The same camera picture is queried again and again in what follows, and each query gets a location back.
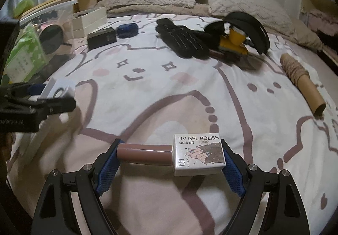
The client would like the clear plastic storage bin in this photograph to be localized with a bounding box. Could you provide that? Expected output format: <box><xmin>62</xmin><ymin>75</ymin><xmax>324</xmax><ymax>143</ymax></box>
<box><xmin>19</xmin><ymin>0</ymin><xmax>77</xmax><ymax>83</ymax></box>

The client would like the blue bottle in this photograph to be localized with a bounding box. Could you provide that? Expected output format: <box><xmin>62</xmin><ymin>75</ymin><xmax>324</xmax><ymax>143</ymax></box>
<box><xmin>116</xmin><ymin>23</ymin><xmax>139</xmax><ymax>38</ymax></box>

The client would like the beige quilted pillow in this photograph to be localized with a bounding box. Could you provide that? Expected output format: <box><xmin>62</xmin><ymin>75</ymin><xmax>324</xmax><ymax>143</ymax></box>
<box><xmin>208</xmin><ymin>0</ymin><xmax>295</xmax><ymax>36</ymax></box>

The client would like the black cap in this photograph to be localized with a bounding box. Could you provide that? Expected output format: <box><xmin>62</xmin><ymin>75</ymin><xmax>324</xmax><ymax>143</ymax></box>
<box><xmin>204</xmin><ymin>12</ymin><xmax>270</xmax><ymax>55</ymax></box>

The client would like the black stitched glove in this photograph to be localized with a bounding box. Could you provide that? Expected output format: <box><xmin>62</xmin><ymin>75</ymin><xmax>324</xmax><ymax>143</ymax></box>
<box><xmin>155</xmin><ymin>18</ymin><xmax>210</xmax><ymax>60</ymax></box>

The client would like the twine spool on cardboard tube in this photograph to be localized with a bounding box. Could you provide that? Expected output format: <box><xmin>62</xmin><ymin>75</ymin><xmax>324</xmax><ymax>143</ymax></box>
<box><xmin>280</xmin><ymin>53</ymin><xmax>326</xmax><ymax>117</ymax></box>

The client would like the side shelf with clothes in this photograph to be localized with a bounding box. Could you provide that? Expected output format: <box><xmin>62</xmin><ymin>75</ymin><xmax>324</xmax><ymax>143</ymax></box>
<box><xmin>299</xmin><ymin>0</ymin><xmax>337</xmax><ymax>52</ymax></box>

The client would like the UV gel polish bottle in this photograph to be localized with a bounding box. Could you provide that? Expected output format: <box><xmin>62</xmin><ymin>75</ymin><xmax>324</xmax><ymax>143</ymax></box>
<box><xmin>117</xmin><ymin>133</ymin><xmax>226</xmax><ymax>177</ymax></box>

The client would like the beige blanket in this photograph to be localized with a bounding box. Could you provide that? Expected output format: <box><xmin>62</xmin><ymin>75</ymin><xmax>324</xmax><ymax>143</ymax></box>
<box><xmin>96</xmin><ymin>0</ymin><xmax>323</xmax><ymax>51</ymax></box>

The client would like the green patterned packet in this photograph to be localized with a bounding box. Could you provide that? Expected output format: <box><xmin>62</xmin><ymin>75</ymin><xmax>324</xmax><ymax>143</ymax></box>
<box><xmin>1</xmin><ymin>23</ymin><xmax>47</xmax><ymax>85</ymax></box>

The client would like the black product box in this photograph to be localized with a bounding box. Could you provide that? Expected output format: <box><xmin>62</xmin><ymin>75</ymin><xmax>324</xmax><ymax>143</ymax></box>
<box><xmin>87</xmin><ymin>28</ymin><xmax>117</xmax><ymax>51</ymax></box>

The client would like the white shoe box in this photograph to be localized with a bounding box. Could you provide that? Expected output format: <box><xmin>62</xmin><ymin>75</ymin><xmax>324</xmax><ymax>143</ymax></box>
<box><xmin>72</xmin><ymin>7</ymin><xmax>107</xmax><ymax>38</ymax></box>

